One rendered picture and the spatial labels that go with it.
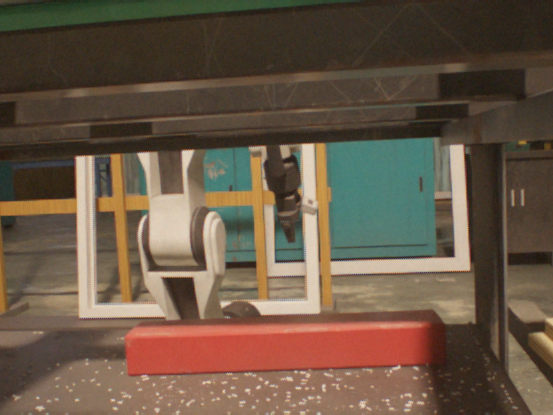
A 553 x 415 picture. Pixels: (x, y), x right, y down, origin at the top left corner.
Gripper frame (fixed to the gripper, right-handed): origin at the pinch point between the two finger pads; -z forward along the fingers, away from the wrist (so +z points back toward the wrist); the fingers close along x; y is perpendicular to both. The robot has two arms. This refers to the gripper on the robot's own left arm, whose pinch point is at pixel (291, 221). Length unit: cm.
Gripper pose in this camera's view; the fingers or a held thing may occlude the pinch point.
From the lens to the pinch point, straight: 180.6
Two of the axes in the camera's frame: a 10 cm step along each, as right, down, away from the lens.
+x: -1.1, 5.1, -8.5
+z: -1.8, -8.5, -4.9
